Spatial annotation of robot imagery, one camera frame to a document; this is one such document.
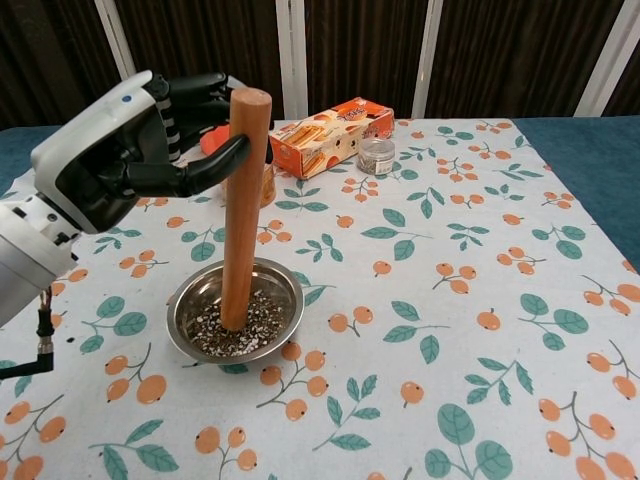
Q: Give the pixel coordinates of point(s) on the dark brown curtain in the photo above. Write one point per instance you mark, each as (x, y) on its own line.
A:
(350, 50)

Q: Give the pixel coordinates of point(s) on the silver and black left robot hand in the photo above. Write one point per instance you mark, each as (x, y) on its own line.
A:
(100, 145)

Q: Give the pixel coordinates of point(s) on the orange biscuit box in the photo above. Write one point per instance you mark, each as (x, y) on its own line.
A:
(320, 145)

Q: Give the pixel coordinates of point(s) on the wooden rolling pin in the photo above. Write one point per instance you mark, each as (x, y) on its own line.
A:
(245, 225)

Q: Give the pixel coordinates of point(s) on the white frame pole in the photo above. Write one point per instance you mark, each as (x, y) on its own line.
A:
(291, 60)
(117, 50)
(427, 60)
(607, 60)

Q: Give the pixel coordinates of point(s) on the fruit and leaf print tablecloth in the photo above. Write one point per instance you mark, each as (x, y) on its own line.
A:
(400, 300)

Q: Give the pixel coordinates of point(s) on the orange foam cube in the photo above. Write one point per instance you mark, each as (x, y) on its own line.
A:
(212, 142)

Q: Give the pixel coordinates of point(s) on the clear jar of rubber bands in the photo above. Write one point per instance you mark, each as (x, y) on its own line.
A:
(268, 187)

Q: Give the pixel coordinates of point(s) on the small clear jar of pins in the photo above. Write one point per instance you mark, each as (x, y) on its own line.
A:
(376, 157)

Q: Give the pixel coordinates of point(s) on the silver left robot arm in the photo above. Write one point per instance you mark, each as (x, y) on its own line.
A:
(20, 260)

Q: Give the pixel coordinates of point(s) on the stainless steel bowl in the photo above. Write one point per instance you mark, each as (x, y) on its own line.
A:
(280, 295)

